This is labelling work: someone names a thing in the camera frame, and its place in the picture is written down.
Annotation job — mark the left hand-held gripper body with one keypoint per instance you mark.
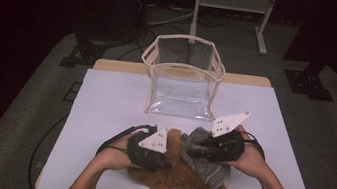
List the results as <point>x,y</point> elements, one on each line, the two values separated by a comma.
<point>143,158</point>

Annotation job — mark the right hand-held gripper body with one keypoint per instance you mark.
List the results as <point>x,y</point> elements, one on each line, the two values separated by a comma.
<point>229,147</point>

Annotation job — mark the grey fuzzy doll garment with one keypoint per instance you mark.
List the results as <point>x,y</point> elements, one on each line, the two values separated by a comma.
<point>208,173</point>

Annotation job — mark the brown teddy bear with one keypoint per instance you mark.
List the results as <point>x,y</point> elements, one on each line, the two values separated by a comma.
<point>174,179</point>

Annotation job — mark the clear plastic bag beige trim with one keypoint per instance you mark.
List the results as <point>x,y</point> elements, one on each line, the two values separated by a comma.
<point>179,96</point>

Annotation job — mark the person's right hand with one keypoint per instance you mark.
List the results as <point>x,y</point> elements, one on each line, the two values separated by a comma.
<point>252,162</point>

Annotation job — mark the person's left hand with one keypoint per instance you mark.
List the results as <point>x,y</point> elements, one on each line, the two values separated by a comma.
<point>113,157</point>

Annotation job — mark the black floor box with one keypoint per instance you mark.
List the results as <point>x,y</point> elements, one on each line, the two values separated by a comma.
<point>72,92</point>

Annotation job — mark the black stand base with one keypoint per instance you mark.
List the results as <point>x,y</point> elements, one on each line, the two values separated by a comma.
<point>83,54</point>
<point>309,85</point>

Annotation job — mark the white metal stand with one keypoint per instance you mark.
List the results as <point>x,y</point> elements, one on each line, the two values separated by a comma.
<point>234,2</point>

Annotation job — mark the black upright stand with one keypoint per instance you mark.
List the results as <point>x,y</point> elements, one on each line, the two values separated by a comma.
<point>140,2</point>

